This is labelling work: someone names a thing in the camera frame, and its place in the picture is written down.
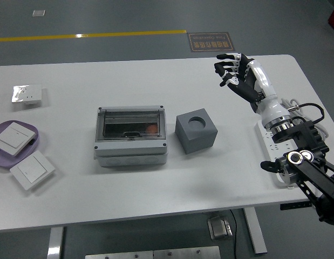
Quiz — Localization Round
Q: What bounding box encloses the grey box with clear lid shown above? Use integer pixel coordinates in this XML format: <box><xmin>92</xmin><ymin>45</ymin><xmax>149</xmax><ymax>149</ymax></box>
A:
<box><xmin>93</xmin><ymin>105</ymin><xmax>168</xmax><ymax>167</ymax></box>

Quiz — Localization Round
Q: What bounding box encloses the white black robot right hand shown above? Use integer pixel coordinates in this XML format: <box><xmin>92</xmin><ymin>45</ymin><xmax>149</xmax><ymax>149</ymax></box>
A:
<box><xmin>214</xmin><ymin>52</ymin><xmax>291</xmax><ymax>127</ymax></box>

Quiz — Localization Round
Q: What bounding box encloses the grey cube with round hole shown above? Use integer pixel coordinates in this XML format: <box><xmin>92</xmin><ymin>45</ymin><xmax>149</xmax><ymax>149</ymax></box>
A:
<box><xmin>175</xmin><ymin>108</ymin><xmax>219</xmax><ymax>155</ymax></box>

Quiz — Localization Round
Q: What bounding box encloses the white wall socket in wrap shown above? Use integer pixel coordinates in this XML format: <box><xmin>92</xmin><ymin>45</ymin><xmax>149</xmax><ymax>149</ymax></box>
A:
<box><xmin>11</xmin><ymin>84</ymin><xmax>43</xmax><ymax>105</ymax></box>

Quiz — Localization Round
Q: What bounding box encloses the purple tray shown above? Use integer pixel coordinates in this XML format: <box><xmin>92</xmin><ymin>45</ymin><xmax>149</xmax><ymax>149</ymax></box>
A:
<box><xmin>0</xmin><ymin>120</ymin><xmax>40</xmax><ymax>169</ymax></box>

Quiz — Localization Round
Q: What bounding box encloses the white wall switch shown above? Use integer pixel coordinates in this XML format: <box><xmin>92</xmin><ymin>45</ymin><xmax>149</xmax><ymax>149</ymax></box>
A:
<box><xmin>0</xmin><ymin>121</ymin><xmax>39</xmax><ymax>156</ymax></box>
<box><xmin>9</xmin><ymin>150</ymin><xmax>56</xmax><ymax>190</ymax></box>

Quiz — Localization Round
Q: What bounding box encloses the white power strip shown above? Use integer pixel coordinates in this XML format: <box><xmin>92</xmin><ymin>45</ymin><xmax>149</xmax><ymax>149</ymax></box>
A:
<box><xmin>254</xmin><ymin>121</ymin><xmax>299</xmax><ymax>189</ymax></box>

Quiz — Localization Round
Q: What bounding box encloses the metal base plate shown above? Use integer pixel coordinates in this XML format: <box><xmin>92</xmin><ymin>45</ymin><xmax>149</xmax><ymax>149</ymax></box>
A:
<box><xmin>85</xmin><ymin>246</ymin><xmax>221</xmax><ymax>259</ymax></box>

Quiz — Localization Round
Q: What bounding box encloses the black table control panel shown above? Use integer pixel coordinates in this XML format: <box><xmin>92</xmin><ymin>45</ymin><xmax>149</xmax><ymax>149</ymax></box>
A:
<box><xmin>280</xmin><ymin>201</ymin><xmax>313</xmax><ymax>210</ymax></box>

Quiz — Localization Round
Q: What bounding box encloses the brown floor sign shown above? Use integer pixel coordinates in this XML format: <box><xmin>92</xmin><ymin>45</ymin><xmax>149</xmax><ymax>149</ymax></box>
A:
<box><xmin>187</xmin><ymin>32</ymin><xmax>236</xmax><ymax>52</ymax></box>

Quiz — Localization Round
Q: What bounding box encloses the white table leg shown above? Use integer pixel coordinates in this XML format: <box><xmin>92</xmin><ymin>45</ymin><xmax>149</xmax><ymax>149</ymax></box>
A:
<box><xmin>242</xmin><ymin>207</ymin><xmax>268</xmax><ymax>254</ymax></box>
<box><xmin>46</xmin><ymin>227</ymin><xmax>64</xmax><ymax>259</ymax></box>

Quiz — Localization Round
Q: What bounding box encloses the silver floor socket box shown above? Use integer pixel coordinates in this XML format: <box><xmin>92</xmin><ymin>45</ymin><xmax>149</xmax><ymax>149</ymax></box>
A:
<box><xmin>207</xmin><ymin>215</ymin><xmax>234</xmax><ymax>240</ymax></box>

